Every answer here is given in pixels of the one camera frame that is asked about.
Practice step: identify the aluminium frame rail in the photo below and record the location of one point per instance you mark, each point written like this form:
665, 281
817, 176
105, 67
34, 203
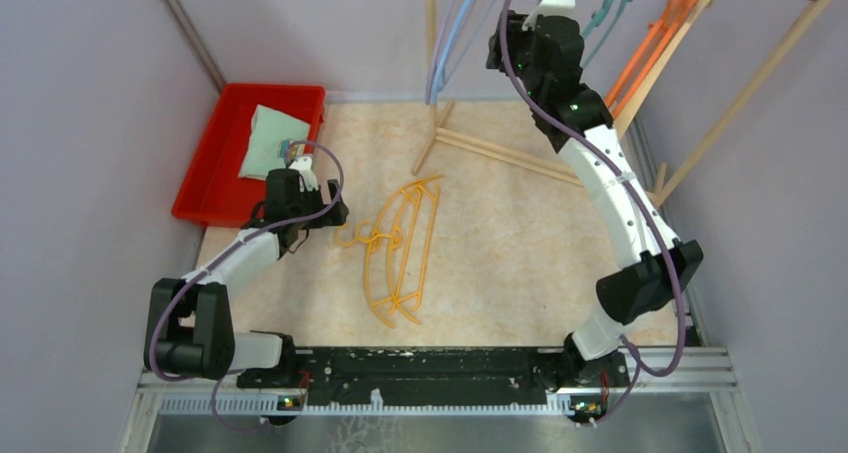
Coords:
701, 370

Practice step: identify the light blue plastic hanger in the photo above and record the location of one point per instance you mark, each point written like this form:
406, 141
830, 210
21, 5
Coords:
465, 41

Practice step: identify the beige plastic hanger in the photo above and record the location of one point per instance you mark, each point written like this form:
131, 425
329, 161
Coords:
640, 74

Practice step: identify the lilac plastic hanger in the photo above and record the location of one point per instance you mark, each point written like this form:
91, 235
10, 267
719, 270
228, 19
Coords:
450, 28

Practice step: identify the red plastic tray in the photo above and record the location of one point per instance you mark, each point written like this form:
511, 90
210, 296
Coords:
212, 193

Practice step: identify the wooden clothes rack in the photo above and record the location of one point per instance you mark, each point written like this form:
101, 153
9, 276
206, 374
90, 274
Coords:
664, 185

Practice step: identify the teal plastic hanger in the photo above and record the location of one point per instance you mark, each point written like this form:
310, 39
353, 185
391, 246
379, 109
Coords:
601, 24

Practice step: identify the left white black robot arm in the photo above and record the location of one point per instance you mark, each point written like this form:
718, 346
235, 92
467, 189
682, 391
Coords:
190, 332

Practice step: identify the light green folded cloth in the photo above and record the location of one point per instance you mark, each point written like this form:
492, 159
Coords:
271, 131

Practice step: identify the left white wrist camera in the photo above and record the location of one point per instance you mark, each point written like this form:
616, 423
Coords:
303, 166

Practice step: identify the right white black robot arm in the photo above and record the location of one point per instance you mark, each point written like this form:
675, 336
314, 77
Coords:
655, 265

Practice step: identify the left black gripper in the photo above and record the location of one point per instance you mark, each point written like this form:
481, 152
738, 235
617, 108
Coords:
331, 217

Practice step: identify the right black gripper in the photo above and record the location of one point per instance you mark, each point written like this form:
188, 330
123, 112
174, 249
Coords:
514, 31

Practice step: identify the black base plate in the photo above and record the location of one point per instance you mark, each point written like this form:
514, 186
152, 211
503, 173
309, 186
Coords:
437, 377

